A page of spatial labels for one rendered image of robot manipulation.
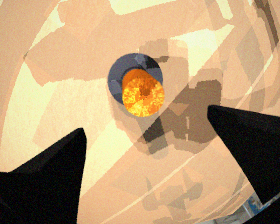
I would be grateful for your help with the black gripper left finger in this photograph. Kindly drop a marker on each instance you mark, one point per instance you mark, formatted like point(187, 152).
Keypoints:
point(46, 189)

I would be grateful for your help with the dark grey round pedestal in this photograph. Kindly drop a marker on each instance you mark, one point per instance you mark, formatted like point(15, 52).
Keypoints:
point(124, 65)

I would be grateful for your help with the orange knob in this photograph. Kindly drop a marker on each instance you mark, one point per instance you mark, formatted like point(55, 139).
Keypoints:
point(142, 94)

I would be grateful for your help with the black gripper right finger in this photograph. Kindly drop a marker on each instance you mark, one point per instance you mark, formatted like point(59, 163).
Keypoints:
point(254, 141)

